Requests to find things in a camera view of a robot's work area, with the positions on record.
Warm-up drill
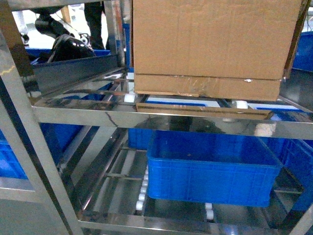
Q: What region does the large cardboard box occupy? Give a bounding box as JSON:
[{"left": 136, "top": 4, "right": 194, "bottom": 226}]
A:
[{"left": 132, "top": 0, "right": 310, "bottom": 101}]

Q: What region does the blue plastic crate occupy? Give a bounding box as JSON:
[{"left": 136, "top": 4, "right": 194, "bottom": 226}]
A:
[
  {"left": 261, "top": 137, "right": 313, "bottom": 211},
  {"left": 0, "top": 123, "right": 82, "bottom": 179},
  {"left": 147, "top": 131, "right": 283, "bottom": 207}
]

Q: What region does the blue plastic crate left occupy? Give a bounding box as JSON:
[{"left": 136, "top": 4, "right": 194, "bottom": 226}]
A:
[{"left": 0, "top": 123, "right": 82, "bottom": 179}]

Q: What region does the blue plastic crate right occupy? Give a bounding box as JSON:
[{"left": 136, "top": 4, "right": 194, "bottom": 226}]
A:
[{"left": 261, "top": 137, "right": 313, "bottom": 211}]

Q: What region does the stainless steel shelf frame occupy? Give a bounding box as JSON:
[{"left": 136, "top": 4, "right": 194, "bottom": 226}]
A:
[{"left": 0, "top": 0, "right": 313, "bottom": 235}]

